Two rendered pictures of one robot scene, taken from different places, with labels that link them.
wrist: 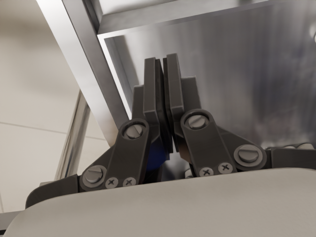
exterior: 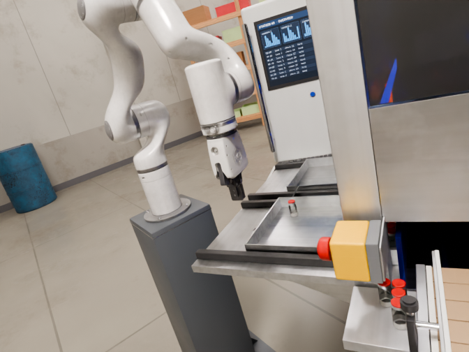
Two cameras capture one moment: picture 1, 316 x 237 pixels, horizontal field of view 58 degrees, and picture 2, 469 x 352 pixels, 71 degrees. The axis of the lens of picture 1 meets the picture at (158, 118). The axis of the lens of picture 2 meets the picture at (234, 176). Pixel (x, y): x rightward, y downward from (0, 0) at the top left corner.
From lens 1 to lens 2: 0.85 m
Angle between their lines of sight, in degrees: 103
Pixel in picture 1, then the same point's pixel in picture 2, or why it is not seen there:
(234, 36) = (279, 230)
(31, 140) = not seen: outside the picture
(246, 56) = (289, 228)
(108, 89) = (269, 254)
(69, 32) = (245, 265)
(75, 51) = (252, 267)
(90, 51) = (250, 253)
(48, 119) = not seen: outside the picture
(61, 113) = not seen: outside the picture
